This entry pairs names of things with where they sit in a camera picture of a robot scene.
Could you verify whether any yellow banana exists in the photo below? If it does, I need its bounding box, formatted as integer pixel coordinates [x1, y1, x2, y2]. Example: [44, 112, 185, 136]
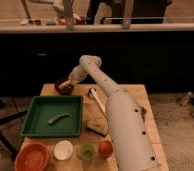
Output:
[58, 80, 71, 89]

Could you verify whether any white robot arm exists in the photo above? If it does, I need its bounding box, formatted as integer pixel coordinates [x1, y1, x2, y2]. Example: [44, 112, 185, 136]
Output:
[69, 55, 161, 171]

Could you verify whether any white small bowl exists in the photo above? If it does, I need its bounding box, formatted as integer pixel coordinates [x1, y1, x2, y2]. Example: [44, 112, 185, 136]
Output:
[53, 140, 73, 160]

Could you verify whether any orange bowl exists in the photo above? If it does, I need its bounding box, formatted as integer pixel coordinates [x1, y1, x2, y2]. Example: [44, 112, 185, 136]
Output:
[14, 142, 50, 171]

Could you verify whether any green plastic tray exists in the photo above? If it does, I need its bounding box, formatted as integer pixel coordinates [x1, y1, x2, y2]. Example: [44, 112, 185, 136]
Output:
[21, 96, 83, 137]

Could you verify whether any green bean pod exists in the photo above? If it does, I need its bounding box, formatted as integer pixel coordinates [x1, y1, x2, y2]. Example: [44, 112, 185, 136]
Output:
[48, 113, 71, 125]

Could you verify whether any wooden block brush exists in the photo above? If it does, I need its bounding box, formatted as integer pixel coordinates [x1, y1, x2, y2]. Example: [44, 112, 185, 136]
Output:
[86, 121, 108, 137]

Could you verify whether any red grapes bunch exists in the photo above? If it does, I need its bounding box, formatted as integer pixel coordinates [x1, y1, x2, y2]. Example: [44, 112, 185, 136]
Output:
[141, 107, 147, 121]

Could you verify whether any green small cup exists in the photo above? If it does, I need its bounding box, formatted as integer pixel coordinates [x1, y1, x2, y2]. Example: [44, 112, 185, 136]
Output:
[77, 142, 95, 160]

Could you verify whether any orange fruit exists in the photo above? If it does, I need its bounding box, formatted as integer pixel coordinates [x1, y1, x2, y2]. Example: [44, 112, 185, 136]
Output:
[98, 140, 113, 158]

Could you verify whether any dark counter cabinet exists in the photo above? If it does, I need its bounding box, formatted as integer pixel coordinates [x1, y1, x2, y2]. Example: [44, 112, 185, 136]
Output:
[0, 23, 194, 96]

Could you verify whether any white handled spatula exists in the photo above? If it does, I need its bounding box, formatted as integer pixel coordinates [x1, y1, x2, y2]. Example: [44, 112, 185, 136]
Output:
[88, 88, 106, 115]

